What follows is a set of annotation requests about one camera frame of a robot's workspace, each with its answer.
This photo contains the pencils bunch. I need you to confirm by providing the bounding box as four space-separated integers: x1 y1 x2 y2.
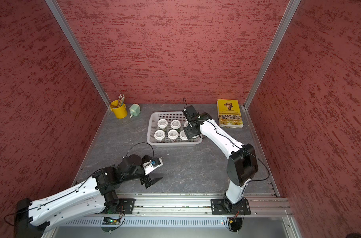
117 94 125 108

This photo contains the yellow book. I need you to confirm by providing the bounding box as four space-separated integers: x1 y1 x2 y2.
217 99 244 129

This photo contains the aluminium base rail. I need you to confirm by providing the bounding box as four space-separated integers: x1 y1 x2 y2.
118 193 295 217

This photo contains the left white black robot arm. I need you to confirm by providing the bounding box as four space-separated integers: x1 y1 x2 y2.
13 155 163 238

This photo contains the left aluminium corner post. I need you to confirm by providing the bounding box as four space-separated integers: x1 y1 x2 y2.
45 0 111 106

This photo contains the yellow pencil cup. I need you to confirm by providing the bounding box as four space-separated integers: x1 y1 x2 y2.
110 100 128 119

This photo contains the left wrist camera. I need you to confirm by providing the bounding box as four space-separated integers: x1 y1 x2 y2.
142 158 163 176

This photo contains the aluminium corner post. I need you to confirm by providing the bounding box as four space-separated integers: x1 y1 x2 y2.
45 0 111 106
244 0 301 110

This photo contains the right aluminium corner post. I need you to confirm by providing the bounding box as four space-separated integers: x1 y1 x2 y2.
244 0 301 110

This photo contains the white perforated plastic basket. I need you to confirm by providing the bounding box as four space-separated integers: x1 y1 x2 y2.
147 112 202 147

